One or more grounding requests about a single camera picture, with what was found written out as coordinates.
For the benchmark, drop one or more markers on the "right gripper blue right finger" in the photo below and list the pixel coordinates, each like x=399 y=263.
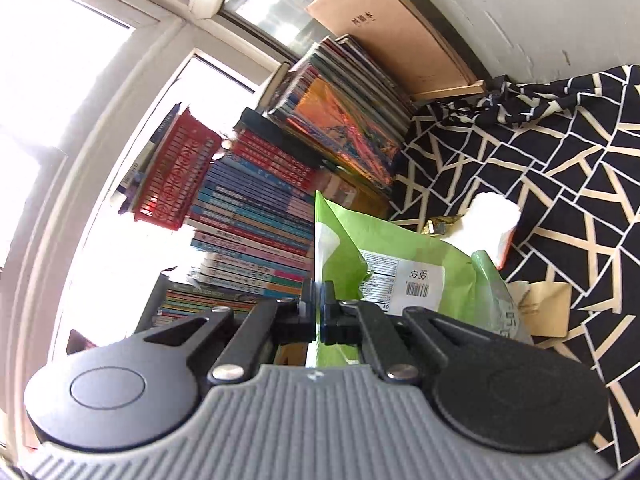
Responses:
x=365 y=325

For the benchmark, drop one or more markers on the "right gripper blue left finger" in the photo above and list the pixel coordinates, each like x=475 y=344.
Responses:
x=271 y=323

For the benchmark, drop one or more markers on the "green plastic snack bag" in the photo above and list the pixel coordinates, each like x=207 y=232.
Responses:
x=370 y=259

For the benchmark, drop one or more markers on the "row of leaning green books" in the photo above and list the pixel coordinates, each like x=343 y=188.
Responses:
x=171 y=300

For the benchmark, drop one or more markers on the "row of blue red books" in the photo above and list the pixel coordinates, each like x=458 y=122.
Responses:
x=253 y=216

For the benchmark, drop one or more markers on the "row of colourful comic books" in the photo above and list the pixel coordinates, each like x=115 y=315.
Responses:
x=338 y=97

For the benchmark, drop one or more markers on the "small white lidded jar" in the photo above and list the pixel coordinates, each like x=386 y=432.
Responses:
x=340 y=191

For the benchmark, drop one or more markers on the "red plastic basket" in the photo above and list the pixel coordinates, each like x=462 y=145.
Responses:
x=175 y=172

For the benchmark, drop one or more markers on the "blue box in basket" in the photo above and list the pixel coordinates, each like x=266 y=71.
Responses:
x=129 y=185

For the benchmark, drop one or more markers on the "brown paper piece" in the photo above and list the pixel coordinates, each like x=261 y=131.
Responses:
x=544 y=307

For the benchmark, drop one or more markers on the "black white patterned cloth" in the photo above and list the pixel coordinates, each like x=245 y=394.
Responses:
x=567 y=153

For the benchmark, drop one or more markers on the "brown kraft sketchbook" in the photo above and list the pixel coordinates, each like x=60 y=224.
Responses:
x=403 y=42

